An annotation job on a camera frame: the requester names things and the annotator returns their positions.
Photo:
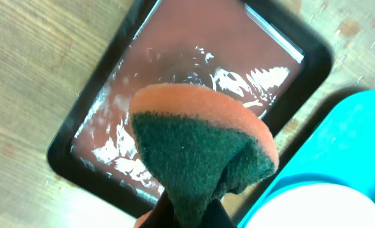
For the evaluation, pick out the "black red-lined sponge tray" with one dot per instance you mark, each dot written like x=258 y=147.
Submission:
x=254 y=51

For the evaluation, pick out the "light blue plastic plate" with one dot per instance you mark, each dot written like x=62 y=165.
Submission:
x=322 y=205

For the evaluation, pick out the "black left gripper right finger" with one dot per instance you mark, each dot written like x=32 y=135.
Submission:
x=216 y=217

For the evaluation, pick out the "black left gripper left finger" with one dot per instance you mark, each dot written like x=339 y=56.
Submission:
x=162 y=216

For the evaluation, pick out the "teal plastic serving tray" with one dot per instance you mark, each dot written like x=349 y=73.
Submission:
x=341 y=150

